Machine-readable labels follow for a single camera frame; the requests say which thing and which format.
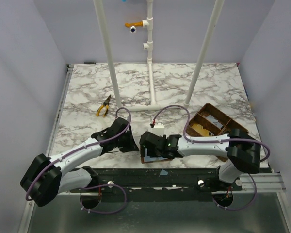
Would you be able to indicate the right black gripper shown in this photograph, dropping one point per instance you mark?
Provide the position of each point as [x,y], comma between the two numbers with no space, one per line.
[147,141]

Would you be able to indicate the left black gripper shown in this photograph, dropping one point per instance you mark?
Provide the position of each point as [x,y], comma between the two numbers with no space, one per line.
[127,142]

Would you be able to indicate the brown leather card holder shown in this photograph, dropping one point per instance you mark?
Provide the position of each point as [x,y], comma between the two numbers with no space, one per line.
[145,158]

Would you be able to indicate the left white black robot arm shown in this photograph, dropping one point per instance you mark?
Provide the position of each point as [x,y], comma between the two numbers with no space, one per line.
[46,177]

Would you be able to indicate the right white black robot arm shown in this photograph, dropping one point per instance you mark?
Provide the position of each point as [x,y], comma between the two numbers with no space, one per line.
[241,150]

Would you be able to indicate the gold card in tray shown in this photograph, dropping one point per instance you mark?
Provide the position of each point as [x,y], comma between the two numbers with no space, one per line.
[201,130]

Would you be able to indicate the grey card in tray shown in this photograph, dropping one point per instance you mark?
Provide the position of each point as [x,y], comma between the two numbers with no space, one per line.
[214,121]

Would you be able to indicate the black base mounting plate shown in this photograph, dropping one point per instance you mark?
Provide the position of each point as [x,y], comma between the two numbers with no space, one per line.
[159,185]

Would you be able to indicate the brown woven divided tray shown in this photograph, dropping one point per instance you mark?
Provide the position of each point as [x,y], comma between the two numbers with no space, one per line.
[209,109]

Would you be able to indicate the blue white small ball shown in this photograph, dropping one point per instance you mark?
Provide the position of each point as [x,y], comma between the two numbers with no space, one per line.
[132,29]

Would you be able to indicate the orange pipe hook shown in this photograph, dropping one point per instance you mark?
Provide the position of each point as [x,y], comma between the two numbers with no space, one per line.
[143,23]

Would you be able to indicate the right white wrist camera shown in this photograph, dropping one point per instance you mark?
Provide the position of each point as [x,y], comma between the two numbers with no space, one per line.
[158,129]

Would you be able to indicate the yellow handled pliers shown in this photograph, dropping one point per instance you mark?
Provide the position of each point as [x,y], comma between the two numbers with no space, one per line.
[104,105]

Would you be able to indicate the white PVC pipe frame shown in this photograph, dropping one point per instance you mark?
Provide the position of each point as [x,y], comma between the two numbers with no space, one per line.
[148,46]

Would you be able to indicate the aluminium rail frame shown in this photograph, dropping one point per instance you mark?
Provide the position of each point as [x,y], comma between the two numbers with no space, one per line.
[29,206]

